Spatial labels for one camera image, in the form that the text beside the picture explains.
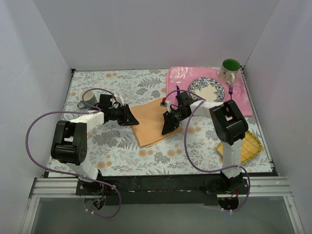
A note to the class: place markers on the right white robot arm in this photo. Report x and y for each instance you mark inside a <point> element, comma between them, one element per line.
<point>230,127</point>

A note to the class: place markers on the aluminium frame rail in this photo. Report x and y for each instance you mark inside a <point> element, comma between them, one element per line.
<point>68,187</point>

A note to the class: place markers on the blue floral plate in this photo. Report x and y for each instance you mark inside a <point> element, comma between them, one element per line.
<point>208,88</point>

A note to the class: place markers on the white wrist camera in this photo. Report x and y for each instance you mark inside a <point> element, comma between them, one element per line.
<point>165,103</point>
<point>120,98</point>

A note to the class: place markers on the pink floral placemat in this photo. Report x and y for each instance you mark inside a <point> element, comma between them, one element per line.
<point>183,76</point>

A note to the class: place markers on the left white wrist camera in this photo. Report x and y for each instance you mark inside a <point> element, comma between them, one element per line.
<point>120,98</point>

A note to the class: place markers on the yellow bamboo mat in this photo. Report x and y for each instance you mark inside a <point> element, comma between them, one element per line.
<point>250,148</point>

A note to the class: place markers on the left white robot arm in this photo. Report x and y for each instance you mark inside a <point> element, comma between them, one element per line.
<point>69,144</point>

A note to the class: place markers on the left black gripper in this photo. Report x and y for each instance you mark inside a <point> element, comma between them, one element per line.
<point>125,114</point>

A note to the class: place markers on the grey mug white inside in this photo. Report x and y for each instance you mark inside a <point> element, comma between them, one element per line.
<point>87,100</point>

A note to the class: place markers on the floral mug green inside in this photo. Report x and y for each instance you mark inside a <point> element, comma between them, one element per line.
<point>228,71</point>

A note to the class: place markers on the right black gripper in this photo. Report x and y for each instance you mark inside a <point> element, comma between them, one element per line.
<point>168,121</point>

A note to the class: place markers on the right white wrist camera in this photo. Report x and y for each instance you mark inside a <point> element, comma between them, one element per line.
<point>165,103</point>

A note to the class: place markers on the orange satin napkin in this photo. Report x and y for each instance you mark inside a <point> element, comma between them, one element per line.
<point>151,121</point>

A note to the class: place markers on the purple fork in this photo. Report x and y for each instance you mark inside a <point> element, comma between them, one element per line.
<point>230,91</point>

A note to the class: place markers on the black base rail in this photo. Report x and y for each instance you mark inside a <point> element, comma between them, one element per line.
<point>114,197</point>

